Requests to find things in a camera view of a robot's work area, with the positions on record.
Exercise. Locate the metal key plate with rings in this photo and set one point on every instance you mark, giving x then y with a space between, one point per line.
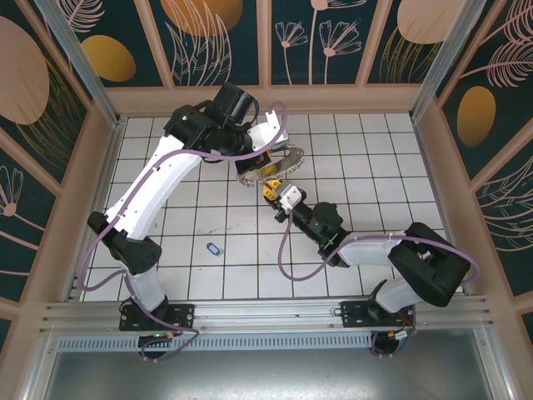
287 160

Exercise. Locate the blue key tag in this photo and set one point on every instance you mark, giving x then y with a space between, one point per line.
214 248

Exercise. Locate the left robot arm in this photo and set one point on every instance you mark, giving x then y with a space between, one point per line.
145 196

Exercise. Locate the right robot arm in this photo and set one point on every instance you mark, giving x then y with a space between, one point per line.
366 252

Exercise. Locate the yellow power connector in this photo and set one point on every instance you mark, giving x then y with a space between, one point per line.
399 335
170 336

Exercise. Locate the grey metal sheet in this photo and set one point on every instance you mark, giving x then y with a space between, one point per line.
266 375

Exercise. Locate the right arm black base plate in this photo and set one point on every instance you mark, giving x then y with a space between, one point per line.
354 314

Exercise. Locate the aluminium mounting rail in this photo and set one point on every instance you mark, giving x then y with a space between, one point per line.
266 312

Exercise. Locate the aluminium table side rail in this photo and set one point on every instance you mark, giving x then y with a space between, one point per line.
440 208
98 200

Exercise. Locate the aluminium corner post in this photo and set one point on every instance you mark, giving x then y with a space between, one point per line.
451 58
82 58

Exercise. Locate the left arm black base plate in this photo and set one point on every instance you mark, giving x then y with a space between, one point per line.
183 316

